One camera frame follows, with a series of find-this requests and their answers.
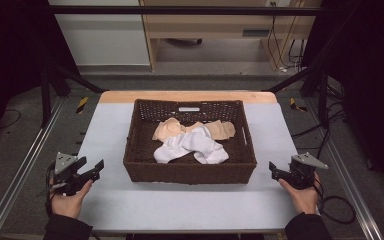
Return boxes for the white sock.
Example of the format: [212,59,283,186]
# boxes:
[183,125,230,165]
[153,132,199,165]

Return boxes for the black horizontal frame bar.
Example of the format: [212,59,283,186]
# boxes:
[45,5,325,17]

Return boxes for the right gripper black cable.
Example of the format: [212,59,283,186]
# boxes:
[312,178,358,226]

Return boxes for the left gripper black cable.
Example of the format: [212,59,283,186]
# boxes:
[44,160,57,218]

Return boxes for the white cabinet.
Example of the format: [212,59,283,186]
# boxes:
[47,0,152,67]

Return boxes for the black floor cable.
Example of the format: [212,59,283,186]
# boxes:
[0,108,23,131]

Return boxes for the pale blue table mat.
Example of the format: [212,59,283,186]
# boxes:
[75,102,300,233]

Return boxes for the silver metal rail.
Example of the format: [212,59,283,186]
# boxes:
[0,95,67,240]
[303,98,384,240]

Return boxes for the person's left hand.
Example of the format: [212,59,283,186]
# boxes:
[50,179,95,220]

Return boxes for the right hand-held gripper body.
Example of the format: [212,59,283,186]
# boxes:
[287,152,330,191]

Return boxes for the hanging black and yellow cables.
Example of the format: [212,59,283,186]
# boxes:
[267,0,310,73]

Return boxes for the black frame strut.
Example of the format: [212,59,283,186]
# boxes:
[40,61,107,129]
[262,61,330,130]

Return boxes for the wooden table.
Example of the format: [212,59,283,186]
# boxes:
[98,90,279,105]

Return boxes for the beige sock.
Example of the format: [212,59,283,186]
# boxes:
[151,116,196,142]
[193,119,237,141]

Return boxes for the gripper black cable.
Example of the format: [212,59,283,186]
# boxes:
[44,160,57,218]
[312,178,358,226]

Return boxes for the person's right hand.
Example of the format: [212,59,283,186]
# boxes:
[278,172,322,215]

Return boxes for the bundle of black floor cables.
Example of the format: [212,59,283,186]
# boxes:
[291,84,348,160]

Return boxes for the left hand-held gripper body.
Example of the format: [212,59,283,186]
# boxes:
[51,151,92,197]

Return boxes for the brown woven basket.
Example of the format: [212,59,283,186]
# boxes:
[122,98,259,186]

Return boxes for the yellow black floor tape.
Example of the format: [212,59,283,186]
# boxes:
[289,97,309,113]
[75,96,90,115]

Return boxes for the black curtain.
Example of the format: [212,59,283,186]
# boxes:
[0,0,81,148]
[301,0,384,194]

